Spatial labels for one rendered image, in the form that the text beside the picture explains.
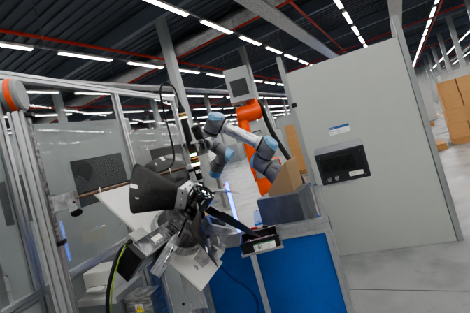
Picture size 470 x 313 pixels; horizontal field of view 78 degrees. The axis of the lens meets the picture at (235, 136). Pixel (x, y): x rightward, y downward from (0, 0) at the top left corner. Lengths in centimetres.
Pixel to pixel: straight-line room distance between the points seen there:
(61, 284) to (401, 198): 285
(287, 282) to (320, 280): 20
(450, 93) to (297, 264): 770
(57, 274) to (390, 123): 287
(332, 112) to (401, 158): 79
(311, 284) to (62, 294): 130
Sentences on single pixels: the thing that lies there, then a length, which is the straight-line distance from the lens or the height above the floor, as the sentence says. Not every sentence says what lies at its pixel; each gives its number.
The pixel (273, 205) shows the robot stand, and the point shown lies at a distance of 202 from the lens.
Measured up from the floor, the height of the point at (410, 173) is 70.
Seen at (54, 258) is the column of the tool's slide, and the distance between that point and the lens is 160.
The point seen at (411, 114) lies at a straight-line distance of 326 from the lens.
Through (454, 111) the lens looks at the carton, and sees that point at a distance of 915.
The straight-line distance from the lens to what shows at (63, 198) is 155.
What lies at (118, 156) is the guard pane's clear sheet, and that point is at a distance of 221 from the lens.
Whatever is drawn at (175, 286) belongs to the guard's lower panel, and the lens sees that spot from 255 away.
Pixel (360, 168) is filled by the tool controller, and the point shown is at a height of 110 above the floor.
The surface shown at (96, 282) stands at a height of 92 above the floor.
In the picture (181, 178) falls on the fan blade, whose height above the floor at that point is 131.
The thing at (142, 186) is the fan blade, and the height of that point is 133.
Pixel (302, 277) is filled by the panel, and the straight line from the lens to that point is 198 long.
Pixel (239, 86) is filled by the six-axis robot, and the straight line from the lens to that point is 537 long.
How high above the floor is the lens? 139
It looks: 2 degrees up
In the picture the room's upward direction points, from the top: 15 degrees counter-clockwise
